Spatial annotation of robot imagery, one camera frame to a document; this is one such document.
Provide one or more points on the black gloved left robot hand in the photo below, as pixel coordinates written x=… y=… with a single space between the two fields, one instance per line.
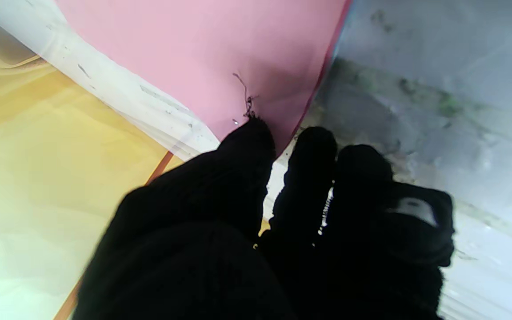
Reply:
x=238 y=249

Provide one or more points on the pink document folder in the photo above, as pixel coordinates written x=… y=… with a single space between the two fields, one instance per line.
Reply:
x=216 y=58

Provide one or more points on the floor lamp with wooden legs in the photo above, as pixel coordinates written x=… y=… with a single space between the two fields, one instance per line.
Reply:
x=114 y=231

